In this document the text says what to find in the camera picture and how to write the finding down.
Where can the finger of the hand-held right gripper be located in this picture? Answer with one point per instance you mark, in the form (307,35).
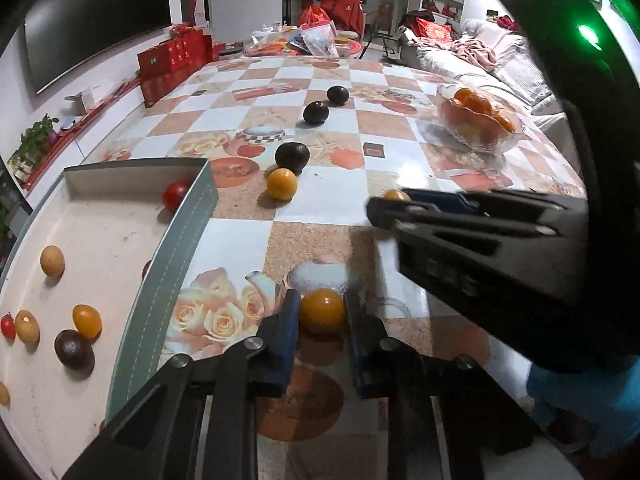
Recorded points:
(440,199)
(400,217)

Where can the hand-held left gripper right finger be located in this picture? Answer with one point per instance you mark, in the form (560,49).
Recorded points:
(356,347)

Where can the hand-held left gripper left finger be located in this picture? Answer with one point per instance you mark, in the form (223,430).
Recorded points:
(289,347)

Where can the orange-yellow tomato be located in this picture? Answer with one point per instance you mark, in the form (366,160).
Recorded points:
(397,195)
(87,321)
(281,184)
(322,310)

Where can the red tomato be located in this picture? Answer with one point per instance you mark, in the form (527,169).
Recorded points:
(7,325)
(146,268)
(175,196)

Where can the green cardboard tray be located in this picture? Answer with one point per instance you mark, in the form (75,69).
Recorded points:
(100,260)

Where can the dark purple plum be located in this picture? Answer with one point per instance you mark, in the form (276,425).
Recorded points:
(337,94)
(292,156)
(315,113)
(74,349)

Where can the tan round fruit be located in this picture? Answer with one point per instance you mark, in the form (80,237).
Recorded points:
(3,393)
(52,260)
(27,326)

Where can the person's right forearm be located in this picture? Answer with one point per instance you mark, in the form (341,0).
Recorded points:
(590,402)

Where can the glass fruit bowl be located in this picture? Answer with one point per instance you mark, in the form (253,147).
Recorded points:
(475,135)

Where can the checkered patterned tablecloth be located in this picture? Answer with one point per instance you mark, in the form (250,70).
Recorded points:
(325,240)

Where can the orange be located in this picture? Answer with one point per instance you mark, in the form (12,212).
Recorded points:
(503,121)
(467,96)

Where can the light grey sofa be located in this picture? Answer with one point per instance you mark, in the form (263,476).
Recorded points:
(500,80)

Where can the pink blanket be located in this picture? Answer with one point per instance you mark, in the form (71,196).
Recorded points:
(475,51)

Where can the red patterned cushion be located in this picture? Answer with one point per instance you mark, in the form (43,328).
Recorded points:
(432,29)

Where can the folding chair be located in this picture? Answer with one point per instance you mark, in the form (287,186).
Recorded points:
(384,35)

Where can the red round tray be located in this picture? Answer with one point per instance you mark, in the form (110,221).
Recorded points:
(349,47)

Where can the clear plastic bag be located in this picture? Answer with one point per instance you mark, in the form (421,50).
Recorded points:
(320,41)

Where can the pile of red clothes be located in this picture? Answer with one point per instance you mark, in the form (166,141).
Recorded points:
(345,12)

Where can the red plastic bag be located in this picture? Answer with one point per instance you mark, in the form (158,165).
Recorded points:
(312,15)

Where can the white door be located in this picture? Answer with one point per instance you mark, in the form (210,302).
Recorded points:
(245,0)

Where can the stack of red gift boxes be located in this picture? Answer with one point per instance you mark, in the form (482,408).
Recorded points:
(175,60)

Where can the white television console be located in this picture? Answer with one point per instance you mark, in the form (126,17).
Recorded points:
(95,125)

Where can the small white box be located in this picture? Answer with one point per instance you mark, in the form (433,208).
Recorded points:
(82,101)

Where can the green potted plant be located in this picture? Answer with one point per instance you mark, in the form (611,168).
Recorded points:
(35,142)

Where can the black television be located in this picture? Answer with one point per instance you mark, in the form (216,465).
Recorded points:
(90,20)

